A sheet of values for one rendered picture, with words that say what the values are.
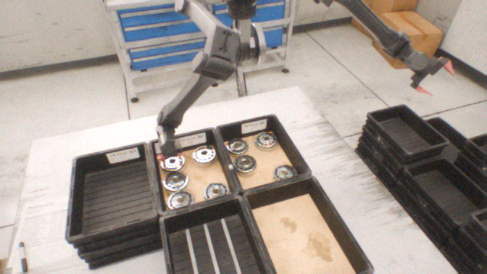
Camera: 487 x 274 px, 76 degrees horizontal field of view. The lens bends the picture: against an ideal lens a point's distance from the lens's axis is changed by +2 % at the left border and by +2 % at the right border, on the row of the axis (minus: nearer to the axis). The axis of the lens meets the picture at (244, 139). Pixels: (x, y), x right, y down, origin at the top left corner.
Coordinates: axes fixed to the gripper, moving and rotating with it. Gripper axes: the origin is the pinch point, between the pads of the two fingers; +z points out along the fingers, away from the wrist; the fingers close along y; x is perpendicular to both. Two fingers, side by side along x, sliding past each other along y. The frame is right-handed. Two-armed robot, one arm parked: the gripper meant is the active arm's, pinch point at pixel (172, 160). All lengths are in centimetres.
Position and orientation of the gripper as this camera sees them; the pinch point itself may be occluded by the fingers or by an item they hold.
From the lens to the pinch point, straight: 138.3
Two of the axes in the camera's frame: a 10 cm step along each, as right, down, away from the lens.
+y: 9.5, -2.3, 2.1
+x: -3.2, -6.6, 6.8
